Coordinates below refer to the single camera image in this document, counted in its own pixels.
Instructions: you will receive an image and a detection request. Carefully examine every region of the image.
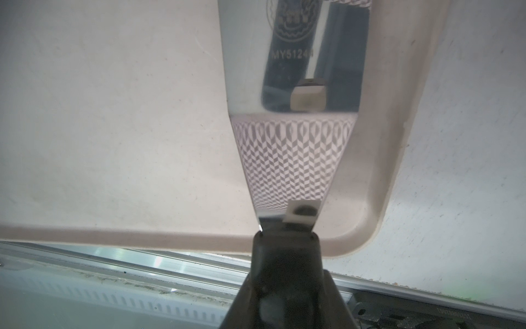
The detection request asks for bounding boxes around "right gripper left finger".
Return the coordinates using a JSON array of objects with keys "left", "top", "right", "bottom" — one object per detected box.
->
[{"left": 219, "top": 274, "right": 257, "bottom": 329}]

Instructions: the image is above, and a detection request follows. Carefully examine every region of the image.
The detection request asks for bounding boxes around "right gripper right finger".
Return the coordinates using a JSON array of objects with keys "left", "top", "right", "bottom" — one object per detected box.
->
[{"left": 322, "top": 270, "right": 358, "bottom": 329}]

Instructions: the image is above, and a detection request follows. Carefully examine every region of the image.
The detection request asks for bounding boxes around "beige plastic tray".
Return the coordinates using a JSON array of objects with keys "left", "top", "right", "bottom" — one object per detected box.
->
[{"left": 1, "top": 1, "right": 449, "bottom": 257}]

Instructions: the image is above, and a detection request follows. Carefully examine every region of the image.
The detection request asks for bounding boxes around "black handled metal scraper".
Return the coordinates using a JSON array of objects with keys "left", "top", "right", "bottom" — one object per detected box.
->
[{"left": 219, "top": 1, "right": 372, "bottom": 328}]

